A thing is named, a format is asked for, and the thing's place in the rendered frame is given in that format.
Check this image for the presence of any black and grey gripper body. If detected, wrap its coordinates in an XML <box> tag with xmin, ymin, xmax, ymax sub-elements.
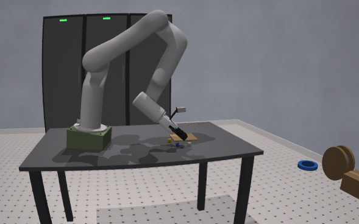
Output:
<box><xmin>156</xmin><ymin>112</ymin><xmax>178</xmax><ymax>135</ymax></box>

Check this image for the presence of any tan square mat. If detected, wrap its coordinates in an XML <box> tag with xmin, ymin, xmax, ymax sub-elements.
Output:
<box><xmin>170</xmin><ymin>133</ymin><xmax>198</xmax><ymax>141</ymax></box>

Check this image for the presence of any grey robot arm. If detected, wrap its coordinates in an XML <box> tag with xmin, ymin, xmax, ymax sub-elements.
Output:
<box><xmin>74</xmin><ymin>10</ymin><xmax>187</xmax><ymax>133</ymax></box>

